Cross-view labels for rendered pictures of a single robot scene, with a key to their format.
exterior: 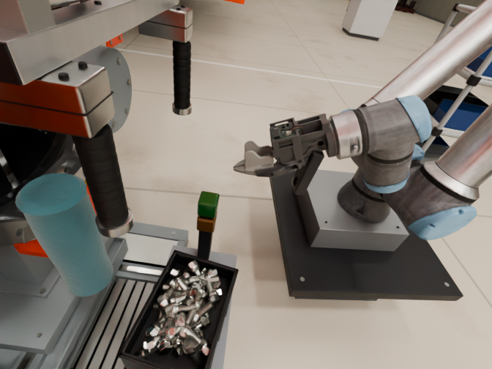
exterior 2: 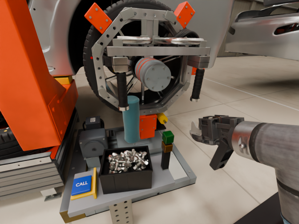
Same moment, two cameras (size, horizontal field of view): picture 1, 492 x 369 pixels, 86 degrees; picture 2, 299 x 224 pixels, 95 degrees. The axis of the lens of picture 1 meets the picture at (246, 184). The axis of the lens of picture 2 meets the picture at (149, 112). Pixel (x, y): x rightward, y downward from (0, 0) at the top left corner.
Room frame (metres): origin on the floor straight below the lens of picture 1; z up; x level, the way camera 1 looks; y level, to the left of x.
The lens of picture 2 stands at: (0.18, -0.35, 1.01)
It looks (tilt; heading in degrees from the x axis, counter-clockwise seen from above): 29 degrees down; 75
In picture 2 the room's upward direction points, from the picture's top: 2 degrees clockwise
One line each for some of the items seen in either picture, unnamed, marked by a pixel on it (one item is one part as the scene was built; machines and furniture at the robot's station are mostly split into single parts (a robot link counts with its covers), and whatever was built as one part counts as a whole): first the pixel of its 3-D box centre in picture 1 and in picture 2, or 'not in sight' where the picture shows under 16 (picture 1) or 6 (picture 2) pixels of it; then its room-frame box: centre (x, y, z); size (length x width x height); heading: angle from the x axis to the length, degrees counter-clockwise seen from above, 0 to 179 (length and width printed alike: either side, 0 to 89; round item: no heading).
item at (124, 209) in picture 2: not in sight; (121, 208); (0.15, 0.06, 0.21); 0.10 x 0.10 x 0.42; 3
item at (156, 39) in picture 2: not in sight; (177, 32); (0.47, 0.29, 1.03); 0.19 x 0.18 x 0.11; 93
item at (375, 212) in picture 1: (367, 194); not in sight; (0.77, -0.45, 0.45); 0.19 x 0.19 x 0.10
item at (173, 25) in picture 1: (165, 20); (197, 60); (0.55, 0.21, 0.93); 0.09 x 0.05 x 0.05; 93
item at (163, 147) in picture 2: (206, 220); (167, 146); (0.38, 0.07, 0.59); 0.04 x 0.04 x 0.04; 3
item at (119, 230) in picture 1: (105, 181); (122, 90); (0.21, 0.16, 0.83); 0.04 x 0.04 x 0.16
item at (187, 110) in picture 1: (181, 77); (197, 84); (0.55, 0.18, 0.83); 0.04 x 0.04 x 0.16
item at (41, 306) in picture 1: (24, 251); (140, 130); (0.36, 0.57, 0.32); 0.40 x 0.30 x 0.28; 3
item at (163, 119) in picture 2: not in sight; (157, 112); (0.48, 0.51, 0.51); 0.29 x 0.06 x 0.06; 93
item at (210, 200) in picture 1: (208, 204); (167, 137); (0.38, 0.07, 0.64); 0.04 x 0.04 x 0.04; 3
